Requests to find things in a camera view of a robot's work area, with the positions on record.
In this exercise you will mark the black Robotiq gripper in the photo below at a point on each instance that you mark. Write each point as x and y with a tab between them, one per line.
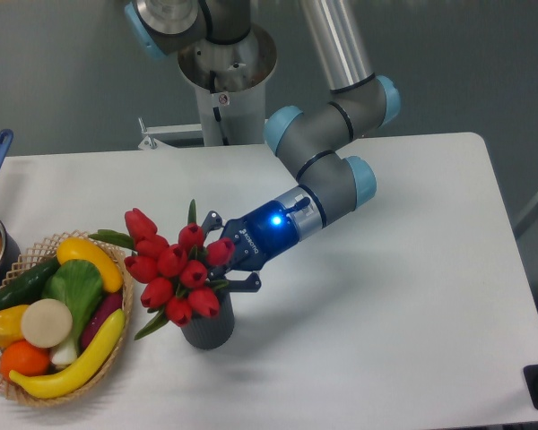
263	234

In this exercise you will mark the red tulip bouquet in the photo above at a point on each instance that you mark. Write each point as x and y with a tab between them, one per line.
177	281

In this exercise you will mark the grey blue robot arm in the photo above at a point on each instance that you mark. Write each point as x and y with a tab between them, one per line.
307	145

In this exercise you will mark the dark grey ribbed vase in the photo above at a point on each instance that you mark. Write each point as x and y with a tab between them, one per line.
210	333

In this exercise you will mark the purple sweet potato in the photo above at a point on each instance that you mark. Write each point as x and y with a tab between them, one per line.
107	306

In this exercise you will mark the green bok choy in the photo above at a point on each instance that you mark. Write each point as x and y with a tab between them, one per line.
78	285

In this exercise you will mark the yellow squash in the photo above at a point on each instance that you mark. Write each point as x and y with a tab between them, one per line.
78	248

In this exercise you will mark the beige round mushroom slice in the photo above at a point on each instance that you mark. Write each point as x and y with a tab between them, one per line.
46	323

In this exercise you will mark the dark green cucumber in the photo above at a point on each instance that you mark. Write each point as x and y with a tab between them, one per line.
28	286

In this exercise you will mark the yellow banana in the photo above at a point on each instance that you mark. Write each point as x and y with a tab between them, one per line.
82	369

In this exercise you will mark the orange fruit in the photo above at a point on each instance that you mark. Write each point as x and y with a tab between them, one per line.
25	359

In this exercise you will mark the yellow bell pepper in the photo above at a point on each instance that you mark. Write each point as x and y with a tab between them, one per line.
11	325

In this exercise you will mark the white metal base frame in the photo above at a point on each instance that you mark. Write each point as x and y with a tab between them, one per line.
184	132

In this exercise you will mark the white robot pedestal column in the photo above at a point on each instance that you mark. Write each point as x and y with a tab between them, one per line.
229	83

